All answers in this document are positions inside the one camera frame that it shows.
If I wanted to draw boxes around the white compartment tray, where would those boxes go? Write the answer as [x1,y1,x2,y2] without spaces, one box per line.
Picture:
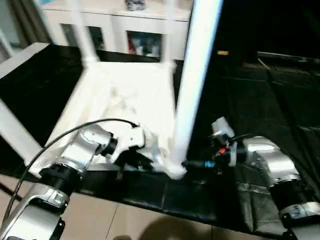
[27,60,189,181]

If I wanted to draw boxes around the black work mat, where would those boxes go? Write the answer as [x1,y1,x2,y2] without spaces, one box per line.
[0,44,320,238]

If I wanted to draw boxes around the long black bar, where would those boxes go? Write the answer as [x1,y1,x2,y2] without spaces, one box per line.
[257,51,320,64]

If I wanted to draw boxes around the white glass-door cabinet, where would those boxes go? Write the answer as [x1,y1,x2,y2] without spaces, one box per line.
[39,0,194,62]

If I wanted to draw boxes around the silver crumpled object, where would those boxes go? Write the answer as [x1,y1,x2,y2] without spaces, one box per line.
[125,0,147,12]

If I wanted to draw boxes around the grey curtain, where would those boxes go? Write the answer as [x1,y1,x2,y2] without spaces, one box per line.
[0,0,52,49]

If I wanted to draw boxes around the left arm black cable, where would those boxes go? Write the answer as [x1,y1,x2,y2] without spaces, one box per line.
[2,118,139,223]

